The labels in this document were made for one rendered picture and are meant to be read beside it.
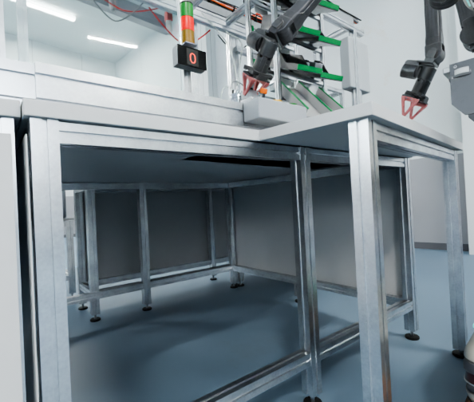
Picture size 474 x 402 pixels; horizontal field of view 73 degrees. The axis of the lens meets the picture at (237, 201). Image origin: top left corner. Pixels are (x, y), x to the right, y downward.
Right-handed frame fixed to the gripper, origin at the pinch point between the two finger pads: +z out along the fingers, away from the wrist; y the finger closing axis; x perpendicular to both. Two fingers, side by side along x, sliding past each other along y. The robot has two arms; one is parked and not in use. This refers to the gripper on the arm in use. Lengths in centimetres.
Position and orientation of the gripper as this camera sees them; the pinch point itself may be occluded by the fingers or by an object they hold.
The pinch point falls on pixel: (249, 94)
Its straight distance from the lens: 128.7
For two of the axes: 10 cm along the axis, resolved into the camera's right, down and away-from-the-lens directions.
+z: -3.7, 7.9, 4.9
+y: -7.8, 0.2, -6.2
